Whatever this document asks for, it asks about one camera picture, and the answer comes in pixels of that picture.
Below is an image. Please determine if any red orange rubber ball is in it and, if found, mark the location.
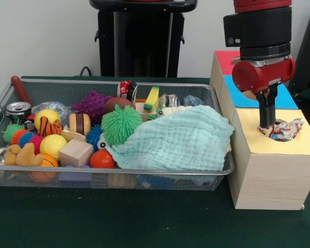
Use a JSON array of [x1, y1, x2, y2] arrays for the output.
[[89, 149, 116, 169]]

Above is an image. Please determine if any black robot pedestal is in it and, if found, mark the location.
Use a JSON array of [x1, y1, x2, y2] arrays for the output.
[[89, 0, 198, 78]]

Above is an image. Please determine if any large green spiky ball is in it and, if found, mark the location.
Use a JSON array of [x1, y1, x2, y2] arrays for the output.
[[101, 103, 143, 145]]

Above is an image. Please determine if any yellow toy banana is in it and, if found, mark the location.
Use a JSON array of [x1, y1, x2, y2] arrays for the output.
[[144, 85, 160, 111]]

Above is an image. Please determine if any light blue waffle cloth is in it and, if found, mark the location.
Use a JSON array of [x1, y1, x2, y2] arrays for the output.
[[107, 105, 235, 172]]

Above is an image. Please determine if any yellow ball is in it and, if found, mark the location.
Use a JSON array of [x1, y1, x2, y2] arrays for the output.
[[39, 134, 68, 161]]

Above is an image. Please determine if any wooden toy burger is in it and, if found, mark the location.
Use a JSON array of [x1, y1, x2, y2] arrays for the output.
[[68, 113, 92, 137]]

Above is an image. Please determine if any wooden box with three holes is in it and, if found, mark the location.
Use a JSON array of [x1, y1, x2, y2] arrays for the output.
[[210, 50, 310, 210]]

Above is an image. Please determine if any shallow metal mesh bin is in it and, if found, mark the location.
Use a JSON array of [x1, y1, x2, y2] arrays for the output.
[[0, 76, 236, 192]]

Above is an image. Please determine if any purple rubber toy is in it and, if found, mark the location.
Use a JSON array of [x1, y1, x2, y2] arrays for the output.
[[71, 90, 114, 125]]

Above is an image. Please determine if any colourful patterned cloth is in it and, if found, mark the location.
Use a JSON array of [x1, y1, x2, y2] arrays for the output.
[[258, 118, 305, 142]]

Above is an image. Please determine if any orange plush toy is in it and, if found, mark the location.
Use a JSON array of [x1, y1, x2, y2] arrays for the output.
[[4, 143, 44, 166]]

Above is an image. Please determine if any wooden cube block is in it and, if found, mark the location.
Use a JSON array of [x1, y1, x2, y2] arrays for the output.
[[58, 138, 94, 167]]

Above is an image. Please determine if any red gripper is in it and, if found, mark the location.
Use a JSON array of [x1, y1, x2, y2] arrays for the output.
[[231, 57, 297, 129]]

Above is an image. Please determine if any black cable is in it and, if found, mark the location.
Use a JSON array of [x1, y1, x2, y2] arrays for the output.
[[80, 66, 94, 77]]

